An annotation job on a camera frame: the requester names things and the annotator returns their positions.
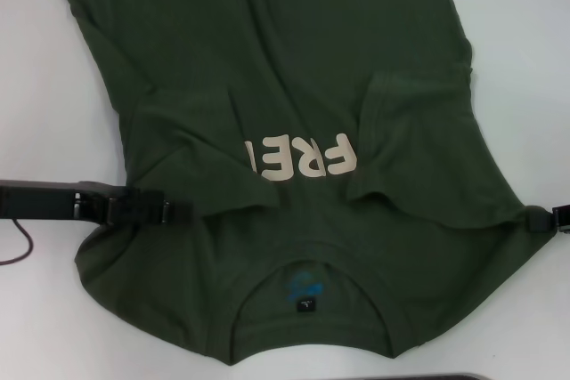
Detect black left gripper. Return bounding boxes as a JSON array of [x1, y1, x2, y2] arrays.
[[0, 178, 201, 227]]

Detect dark green FREE T-shirt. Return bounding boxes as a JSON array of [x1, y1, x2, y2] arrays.
[[58, 0, 561, 357]]

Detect left arm connector cable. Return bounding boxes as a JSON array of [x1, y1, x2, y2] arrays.
[[0, 218, 36, 268]]

